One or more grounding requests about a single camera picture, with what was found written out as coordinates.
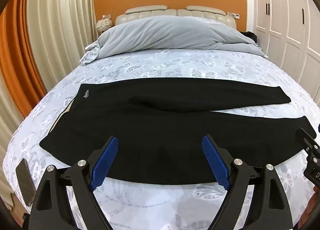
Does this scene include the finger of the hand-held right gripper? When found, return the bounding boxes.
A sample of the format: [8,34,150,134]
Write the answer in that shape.
[295,127,317,150]

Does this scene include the white wardrobe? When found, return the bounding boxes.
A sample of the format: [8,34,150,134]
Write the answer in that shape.
[250,0,320,101]

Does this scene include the beige and orange curtains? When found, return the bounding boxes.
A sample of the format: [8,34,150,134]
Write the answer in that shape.
[0,0,98,151]

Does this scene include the dark bedside object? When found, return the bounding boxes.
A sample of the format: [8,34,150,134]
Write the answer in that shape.
[240,31,258,44]

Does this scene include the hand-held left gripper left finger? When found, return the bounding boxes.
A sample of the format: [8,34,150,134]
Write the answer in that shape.
[28,136,120,230]

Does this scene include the white bedside lamp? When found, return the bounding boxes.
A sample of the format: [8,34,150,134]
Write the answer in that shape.
[96,18,113,36]

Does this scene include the butterfly print bed sheet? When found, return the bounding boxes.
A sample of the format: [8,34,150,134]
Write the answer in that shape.
[2,48,320,230]

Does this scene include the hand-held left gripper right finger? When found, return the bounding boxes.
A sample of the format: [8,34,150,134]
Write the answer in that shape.
[201,135,294,230]

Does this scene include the black pants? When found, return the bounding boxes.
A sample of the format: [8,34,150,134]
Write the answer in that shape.
[40,78,317,185]

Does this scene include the grey duvet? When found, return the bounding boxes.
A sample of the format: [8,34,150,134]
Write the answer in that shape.
[79,17,268,66]

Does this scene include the black smartphone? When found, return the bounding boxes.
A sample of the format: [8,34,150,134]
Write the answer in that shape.
[15,158,37,207]

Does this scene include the cream padded headboard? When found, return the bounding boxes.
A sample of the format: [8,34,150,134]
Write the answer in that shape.
[115,5,237,31]

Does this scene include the orange curtain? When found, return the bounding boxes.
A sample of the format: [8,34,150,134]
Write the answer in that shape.
[0,0,47,118]

